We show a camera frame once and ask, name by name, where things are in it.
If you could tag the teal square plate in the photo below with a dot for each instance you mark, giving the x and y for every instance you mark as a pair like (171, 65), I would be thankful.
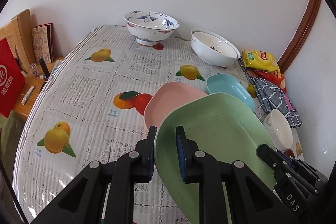
(224, 83)

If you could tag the brown wooden door frame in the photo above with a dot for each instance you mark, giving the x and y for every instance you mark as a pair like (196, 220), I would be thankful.
(300, 35)

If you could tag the patterned brown book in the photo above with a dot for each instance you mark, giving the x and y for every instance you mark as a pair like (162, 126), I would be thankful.
(42, 36)

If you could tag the large white outer bowl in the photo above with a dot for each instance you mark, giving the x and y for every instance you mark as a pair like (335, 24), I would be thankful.
(207, 54)

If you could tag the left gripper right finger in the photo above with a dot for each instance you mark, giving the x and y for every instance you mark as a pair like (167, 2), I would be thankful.
(228, 192)

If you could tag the plain white bowl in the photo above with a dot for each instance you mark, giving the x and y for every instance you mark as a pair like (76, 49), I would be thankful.
(279, 130)

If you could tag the red chips bag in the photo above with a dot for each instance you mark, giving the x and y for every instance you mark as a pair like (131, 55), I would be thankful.
(274, 77)

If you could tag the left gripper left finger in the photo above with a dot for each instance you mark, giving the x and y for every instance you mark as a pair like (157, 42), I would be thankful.
(104, 193)

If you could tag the yellow chips bag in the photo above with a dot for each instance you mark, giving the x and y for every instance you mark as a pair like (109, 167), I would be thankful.
(263, 61)

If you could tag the green square plate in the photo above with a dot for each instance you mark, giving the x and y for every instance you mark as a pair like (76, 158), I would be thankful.
(222, 126)

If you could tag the pink square plate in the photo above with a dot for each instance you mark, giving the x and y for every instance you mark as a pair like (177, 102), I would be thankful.
(169, 97)

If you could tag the blue pattern footed bowl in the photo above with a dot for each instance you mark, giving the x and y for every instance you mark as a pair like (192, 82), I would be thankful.
(150, 27)

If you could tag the small glass bottle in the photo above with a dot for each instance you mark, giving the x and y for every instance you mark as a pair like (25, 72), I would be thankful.
(34, 69)

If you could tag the wooden side cabinet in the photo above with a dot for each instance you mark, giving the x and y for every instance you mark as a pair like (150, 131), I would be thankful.
(19, 36)

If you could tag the grey checked cloth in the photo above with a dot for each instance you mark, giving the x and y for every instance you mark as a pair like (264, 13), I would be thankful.
(272, 97)

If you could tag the brown clay small bowl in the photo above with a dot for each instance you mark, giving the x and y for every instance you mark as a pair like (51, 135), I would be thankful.
(289, 153)

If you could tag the fruit print tablecloth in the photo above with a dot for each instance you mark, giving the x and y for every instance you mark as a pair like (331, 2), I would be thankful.
(92, 107)

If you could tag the white stick on cabinet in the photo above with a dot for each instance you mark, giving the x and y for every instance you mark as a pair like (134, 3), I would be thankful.
(27, 95)

